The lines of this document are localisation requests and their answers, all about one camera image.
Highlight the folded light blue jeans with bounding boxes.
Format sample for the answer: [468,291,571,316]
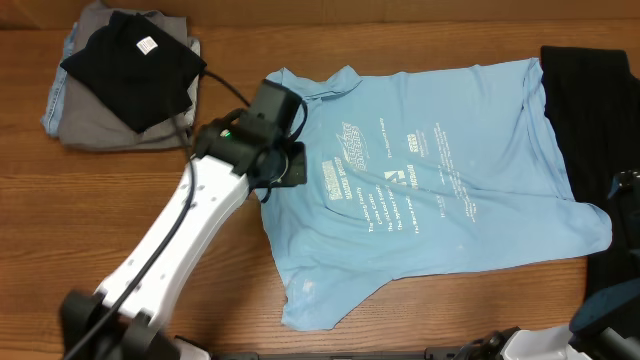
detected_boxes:
[40,23,78,138]

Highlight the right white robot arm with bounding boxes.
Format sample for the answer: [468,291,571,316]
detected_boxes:
[455,279,639,360]

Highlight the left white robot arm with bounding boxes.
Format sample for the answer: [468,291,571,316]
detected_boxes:
[60,80,308,360]

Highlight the black garment on right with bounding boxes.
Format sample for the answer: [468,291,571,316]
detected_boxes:
[540,46,639,296]

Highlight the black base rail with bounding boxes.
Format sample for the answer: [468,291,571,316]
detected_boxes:
[174,344,471,360]

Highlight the light blue printed t-shirt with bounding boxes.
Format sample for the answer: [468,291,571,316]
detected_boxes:
[261,58,612,331]

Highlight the folded black shirt with tag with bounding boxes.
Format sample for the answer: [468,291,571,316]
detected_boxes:
[61,11,206,133]

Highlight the folded grey garment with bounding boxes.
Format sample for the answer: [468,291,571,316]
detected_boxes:
[57,1,201,151]

